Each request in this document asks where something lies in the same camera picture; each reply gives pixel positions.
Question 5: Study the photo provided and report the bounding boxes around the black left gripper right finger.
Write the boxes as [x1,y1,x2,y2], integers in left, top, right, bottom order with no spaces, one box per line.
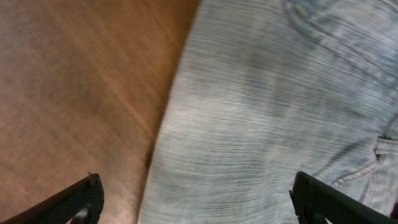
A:
[289,172,397,224]

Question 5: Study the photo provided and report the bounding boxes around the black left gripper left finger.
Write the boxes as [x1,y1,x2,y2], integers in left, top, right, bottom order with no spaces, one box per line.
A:
[3,173,104,224]

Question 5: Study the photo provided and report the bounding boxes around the light blue jeans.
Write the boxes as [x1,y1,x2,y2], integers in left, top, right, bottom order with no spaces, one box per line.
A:
[138,0,397,223]

